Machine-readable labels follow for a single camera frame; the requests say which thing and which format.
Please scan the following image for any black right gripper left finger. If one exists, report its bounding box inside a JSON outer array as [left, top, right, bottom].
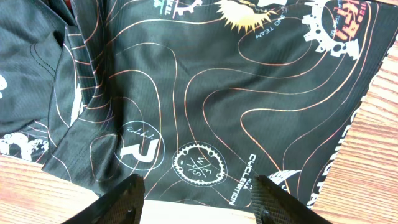
[[63, 174, 145, 224]]

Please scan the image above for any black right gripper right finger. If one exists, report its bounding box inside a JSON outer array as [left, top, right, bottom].
[[251, 175, 331, 224]]

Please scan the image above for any black orange patterned jersey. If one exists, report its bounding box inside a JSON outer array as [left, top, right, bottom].
[[1, 0, 397, 211]]

